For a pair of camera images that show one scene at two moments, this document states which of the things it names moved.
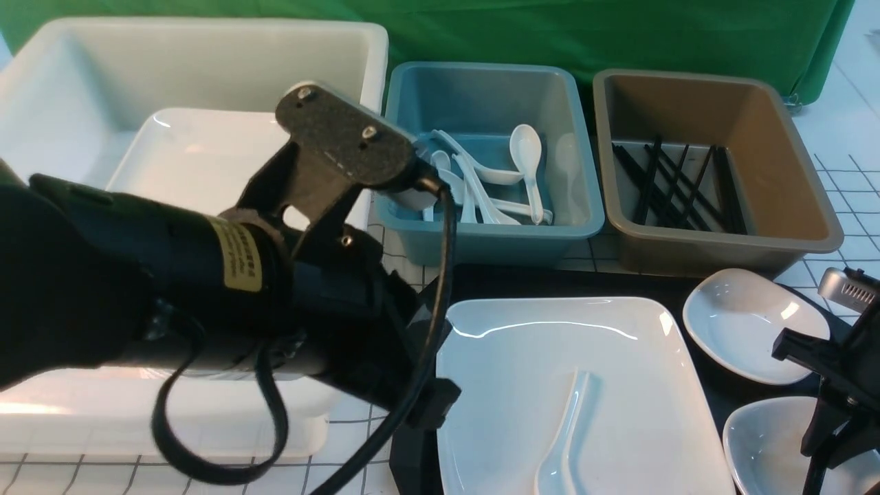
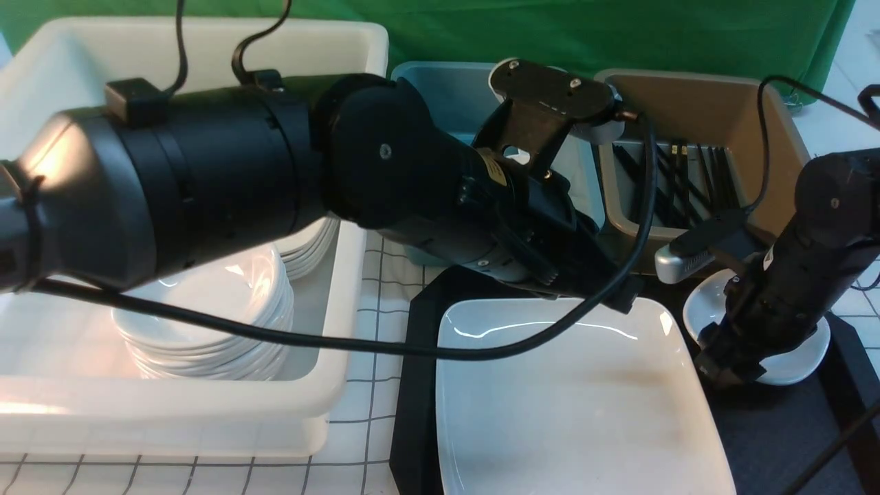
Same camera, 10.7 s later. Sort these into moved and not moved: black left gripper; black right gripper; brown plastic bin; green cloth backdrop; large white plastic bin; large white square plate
Moved: black right gripper; black left gripper
Not moved: brown plastic bin; large white square plate; large white plastic bin; green cloth backdrop
